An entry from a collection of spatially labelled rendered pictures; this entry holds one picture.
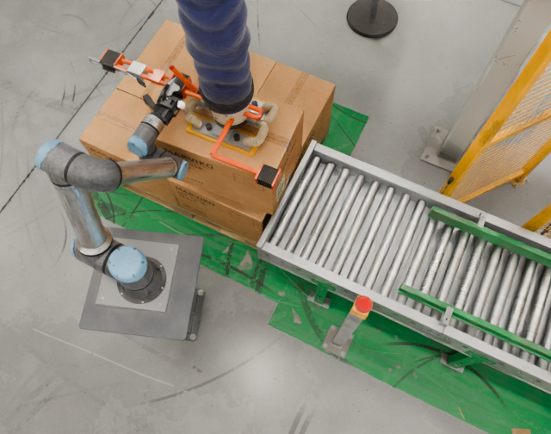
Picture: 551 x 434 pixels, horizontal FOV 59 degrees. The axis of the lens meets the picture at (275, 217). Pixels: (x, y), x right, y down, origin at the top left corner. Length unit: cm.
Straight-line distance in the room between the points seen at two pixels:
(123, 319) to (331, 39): 266
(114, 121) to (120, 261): 117
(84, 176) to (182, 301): 88
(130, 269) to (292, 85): 155
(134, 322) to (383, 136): 213
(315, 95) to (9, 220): 217
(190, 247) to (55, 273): 125
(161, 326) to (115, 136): 122
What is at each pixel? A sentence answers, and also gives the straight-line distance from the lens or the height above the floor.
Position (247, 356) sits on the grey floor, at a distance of 303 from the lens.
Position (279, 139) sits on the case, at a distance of 225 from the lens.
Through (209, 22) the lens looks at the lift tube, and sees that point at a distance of 168.
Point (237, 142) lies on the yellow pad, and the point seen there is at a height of 109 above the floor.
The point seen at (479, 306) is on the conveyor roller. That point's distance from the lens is 269.
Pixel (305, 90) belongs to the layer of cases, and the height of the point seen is 54.
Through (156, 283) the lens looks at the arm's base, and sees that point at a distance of 233.
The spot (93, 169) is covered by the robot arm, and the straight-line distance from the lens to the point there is 172.
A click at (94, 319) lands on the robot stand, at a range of 245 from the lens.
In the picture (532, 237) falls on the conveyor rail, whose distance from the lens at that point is 286.
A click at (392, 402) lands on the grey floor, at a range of 306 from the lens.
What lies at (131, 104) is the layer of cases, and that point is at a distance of 314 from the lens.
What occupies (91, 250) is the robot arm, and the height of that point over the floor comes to 107.
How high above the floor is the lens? 300
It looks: 68 degrees down
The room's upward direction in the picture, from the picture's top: 2 degrees counter-clockwise
